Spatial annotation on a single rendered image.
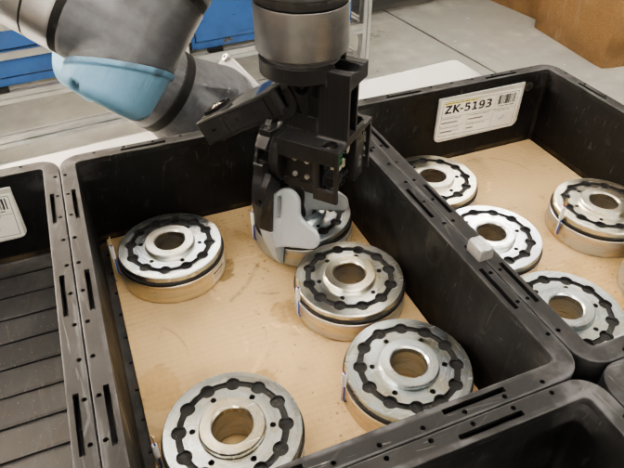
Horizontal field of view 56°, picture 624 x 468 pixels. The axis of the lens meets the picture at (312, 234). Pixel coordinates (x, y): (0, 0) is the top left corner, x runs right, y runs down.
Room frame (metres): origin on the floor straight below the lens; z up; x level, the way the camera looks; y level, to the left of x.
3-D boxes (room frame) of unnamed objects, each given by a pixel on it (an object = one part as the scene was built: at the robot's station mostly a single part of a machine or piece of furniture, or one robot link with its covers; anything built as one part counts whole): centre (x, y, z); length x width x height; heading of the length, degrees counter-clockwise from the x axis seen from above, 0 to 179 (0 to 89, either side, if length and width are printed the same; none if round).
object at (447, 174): (0.56, -0.14, 0.86); 0.05 x 0.05 x 0.01
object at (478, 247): (0.35, -0.13, 0.94); 0.02 x 0.01 x 0.01; 22
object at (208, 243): (0.44, 0.14, 0.86); 0.10 x 0.10 x 0.01
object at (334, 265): (0.40, -0.03, 0.86); 0.05 x 0.05 x 0.01
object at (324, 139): (0.45, 0.00, 0.99); 0.09 x 0.08 x 0.12; 63
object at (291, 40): (0.46, 0.01, 1.07); 0.08 x 0.08 x 0.05
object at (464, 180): (0.56, -0.14, 0.86); 0.10 x 0.10 x 0.01
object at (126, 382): (0.36, 0.04, 0.87); 0.40 x 0.30 x 0.11; 22
